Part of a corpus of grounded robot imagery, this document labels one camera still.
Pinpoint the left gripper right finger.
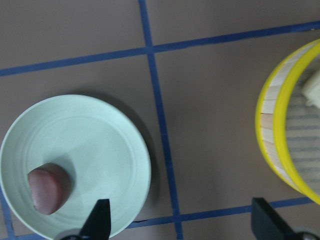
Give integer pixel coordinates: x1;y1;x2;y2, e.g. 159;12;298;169
251;198;300;240

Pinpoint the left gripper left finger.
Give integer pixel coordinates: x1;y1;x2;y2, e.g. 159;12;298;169
79;199;111;240

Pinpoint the white steamed bun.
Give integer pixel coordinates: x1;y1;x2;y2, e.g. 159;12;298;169
301;70;320;109

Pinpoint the lower yellow steamer layer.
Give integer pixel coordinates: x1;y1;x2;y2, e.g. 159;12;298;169
255;40;320;204

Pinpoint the brown steamed bun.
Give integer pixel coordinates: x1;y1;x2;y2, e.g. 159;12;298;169
27;163;72;215

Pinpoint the light green plate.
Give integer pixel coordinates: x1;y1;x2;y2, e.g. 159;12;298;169
0;95;151;240

